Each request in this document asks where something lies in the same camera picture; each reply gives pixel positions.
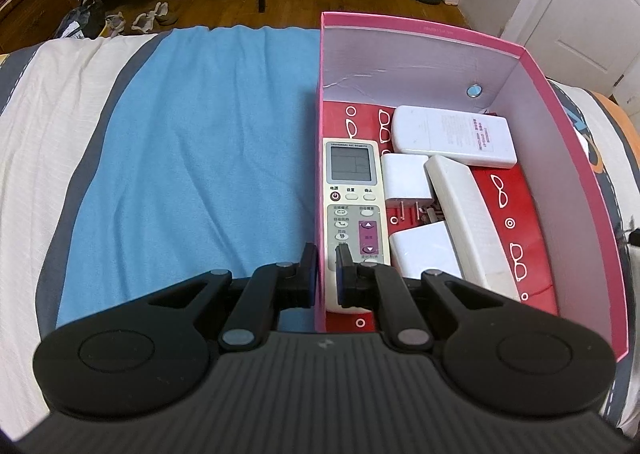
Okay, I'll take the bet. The grey white slipper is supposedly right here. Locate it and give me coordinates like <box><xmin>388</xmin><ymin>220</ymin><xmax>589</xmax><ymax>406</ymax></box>
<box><xmin>131</xmin><ymin>9</ymin><xmax>161</xmax><ymax>33</ymax></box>
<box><xmin>152</xmin><ymin>1</ymin><xmax>179</xmax><ymax>28</ymax></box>

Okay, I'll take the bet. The white remote with grey screen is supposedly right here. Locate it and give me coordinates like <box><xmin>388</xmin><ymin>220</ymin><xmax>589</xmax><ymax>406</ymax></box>
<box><xmin>322</xmin><ymin>138</ymin><xmax>391</xmax><ymax>313</ymax></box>

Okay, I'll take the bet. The white square charger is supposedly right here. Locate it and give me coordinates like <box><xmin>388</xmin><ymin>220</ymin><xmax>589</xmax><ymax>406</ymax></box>
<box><xmin>380</xmin><ymin>154</ymin><xmax>435</xmax><ymax>216</ymax></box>

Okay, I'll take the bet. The striped bed sheet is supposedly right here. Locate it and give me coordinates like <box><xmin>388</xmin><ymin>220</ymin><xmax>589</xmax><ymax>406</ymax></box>
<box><xmin>0</xmin><ymin>26</ymin><xmax>640</xmax><ymax>440</ymax></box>

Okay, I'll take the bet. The dark bag on floor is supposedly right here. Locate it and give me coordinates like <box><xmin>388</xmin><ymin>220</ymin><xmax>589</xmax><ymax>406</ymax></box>
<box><xmin>57</xmin><ymin>4</ymin><xmax>106</xmax><ymax>40</ymax></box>

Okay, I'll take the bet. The dark wooden nightstand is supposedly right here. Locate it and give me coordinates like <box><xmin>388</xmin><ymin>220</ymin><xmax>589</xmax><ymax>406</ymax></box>
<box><xmin>0</xmin><ymin>0</ymin><xmax>81</xmax><ymax>55</ymax></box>

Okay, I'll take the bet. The long white power adapter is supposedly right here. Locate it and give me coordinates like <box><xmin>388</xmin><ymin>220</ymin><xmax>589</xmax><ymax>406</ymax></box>
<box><xmin>424</xmin><ymin>154</ymin><xmax>522</xmax><ymax>301</ymax></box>

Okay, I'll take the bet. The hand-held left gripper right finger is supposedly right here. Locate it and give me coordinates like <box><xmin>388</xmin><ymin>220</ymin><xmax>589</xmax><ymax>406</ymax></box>
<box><xmin>335</xmin><ymin>249</ymin><xmax>506</xmax><ymax>353</ymax></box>

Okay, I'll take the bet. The white labelled power bank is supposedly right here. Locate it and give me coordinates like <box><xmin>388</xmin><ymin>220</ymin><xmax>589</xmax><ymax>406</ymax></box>
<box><xmin>391</xmin><ymin>105</ymin><xmax>518</xmax><ymax>169</ymax></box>

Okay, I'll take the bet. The white door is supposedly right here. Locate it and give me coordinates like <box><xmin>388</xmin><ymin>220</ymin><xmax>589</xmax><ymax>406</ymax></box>
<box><xmin>500</xmin><ymin>0</ymin><xmax>640</xmax><ymax>91</ymax></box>

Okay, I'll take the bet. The pink cardboard box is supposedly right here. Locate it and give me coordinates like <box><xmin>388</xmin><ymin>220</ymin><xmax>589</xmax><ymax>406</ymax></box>
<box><xmin>314</xmin><ymin>11</ymin><xmax>629</xmax><ymax>363</ymax></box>

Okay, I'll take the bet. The white charger with port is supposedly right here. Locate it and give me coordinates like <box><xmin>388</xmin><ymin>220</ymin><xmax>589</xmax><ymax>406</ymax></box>
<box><xmin>389</xmin><ymin>221</ymin><xmax>464</xmax><ymax>281</ymax></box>

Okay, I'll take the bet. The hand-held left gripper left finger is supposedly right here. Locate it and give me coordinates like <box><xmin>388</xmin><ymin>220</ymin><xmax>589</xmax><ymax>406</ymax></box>
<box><xmin>147</xmin><ymin>243</ymin><xmax>320</xmax><ymax>353</ymax></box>

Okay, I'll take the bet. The red printed flat case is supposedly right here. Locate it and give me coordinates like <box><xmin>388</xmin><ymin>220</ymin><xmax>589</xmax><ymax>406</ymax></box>
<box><xmin>320</xmin><ymin>101</ymin><xmax>559</xmax><ymax>335</ymax></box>

